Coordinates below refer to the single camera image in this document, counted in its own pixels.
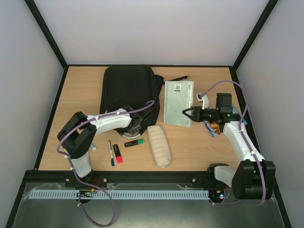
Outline pale green book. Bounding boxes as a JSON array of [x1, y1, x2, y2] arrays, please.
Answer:
[[163, 81, 194, 128]]

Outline dog picture book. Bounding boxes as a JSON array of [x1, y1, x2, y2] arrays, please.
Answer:
[[203, 104, 248, 137]]

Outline beige ribbed pencil case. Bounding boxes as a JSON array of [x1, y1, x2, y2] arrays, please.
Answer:
[[147, 125, 172, 169]]

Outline black student backpack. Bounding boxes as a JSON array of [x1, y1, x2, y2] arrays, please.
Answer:
[[99, 65, 190, 141]]

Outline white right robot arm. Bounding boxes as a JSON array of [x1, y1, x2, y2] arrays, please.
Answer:
[[183, 93, 276, 201]]

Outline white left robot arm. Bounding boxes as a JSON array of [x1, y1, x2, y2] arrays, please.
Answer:
[[57, 105, 152, 178]]

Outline green black highlighter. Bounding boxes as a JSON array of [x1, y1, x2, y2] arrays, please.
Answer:
[[124, 138, 145, 147]]

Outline pink black highlighter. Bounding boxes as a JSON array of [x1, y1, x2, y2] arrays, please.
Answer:
[[113, 144, 123, 164]]

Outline blue white marker pen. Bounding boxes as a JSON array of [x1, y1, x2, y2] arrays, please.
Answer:
[[108, 141, 115, 166]]

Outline white green glue stick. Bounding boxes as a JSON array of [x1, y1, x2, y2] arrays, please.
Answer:
[[90, 143, 97, 151]]

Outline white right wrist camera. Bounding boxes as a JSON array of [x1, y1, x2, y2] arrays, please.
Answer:
[[197, 93, 209, 110]]

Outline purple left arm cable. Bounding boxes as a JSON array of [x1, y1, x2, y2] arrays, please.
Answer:
[[56, 100, 155, 226]]

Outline light blue cable duct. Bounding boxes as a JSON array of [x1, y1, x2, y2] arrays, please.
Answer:
[[28, 190, 209, 200]]

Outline black enclosure frame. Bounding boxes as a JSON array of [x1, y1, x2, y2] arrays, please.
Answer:
[[6, 0, 277, 228]]

